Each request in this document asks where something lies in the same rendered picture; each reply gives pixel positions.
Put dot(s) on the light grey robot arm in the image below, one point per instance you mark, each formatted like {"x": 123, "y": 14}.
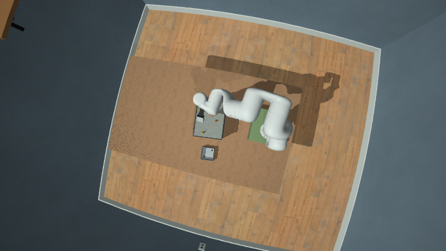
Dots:
{"x": 248, "y": 110}

